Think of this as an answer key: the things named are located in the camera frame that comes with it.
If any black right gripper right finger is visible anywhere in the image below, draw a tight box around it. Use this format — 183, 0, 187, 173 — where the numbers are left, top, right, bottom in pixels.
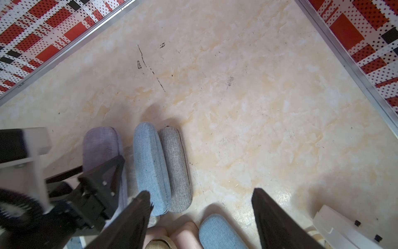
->
251, 188, 322, 249

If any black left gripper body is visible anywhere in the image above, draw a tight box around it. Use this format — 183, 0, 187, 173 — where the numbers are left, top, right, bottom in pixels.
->
47, 181, 115, 232

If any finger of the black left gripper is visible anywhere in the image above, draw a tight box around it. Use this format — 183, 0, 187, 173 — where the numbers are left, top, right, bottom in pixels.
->
78, 155, 125, 205

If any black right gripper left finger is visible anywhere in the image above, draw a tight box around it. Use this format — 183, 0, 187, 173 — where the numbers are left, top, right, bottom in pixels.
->
86, 190, 153, 249

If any purple fabric glasses case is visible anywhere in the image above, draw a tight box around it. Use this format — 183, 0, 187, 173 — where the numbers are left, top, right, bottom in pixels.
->
83, 127, 128, 228

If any tan case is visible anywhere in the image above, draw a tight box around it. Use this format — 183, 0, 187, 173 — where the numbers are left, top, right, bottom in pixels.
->
145, 236, 177, 249

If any light blue case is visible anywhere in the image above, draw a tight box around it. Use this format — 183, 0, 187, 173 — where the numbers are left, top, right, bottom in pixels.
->
133, 122, 172, 216

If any grey fabric glasses case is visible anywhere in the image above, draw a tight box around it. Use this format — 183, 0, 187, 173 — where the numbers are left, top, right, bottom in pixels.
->
158, 126, 193, 213

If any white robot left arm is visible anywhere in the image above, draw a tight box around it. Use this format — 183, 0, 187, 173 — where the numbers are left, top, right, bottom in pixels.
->
1, 127, 127, 249

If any pink case left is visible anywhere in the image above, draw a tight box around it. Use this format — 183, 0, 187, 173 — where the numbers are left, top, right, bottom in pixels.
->
143, 226, 168, 249

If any pink case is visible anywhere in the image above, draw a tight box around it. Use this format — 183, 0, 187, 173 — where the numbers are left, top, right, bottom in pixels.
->
143, 226, 168, 249
170, 222, 203, 249

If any pink case right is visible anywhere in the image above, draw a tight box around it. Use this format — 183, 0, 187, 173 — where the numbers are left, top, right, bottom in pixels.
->
170, 222, 203, 249

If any white round device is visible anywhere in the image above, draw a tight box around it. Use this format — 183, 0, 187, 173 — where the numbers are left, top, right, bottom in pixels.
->
313, 205, 387, 249

